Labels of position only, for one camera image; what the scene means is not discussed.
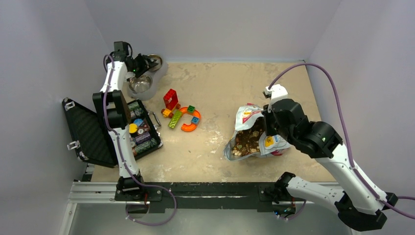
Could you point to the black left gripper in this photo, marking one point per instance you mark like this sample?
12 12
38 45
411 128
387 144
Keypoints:
146 62

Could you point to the black poker chip case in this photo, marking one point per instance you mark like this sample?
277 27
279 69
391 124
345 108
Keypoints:
92 142

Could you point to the red toy block frame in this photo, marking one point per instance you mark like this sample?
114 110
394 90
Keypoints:
171 103

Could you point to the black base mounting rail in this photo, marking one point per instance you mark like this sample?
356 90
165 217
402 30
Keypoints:
258 196

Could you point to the grey double pet bowl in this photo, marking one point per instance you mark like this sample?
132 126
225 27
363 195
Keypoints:
145 86

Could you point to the aluminium frame rail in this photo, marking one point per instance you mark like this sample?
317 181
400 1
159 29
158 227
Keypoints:
92 192

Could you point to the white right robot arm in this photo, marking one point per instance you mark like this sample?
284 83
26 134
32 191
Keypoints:
359 203

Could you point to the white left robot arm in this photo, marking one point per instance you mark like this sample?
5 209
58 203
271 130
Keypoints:
115 115

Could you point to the colourful pet food bag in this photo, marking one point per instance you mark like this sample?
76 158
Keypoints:
249 138

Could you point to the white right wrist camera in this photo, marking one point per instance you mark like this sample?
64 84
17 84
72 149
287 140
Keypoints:
275 93

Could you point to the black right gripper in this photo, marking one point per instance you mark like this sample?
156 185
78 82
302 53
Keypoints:
268 129

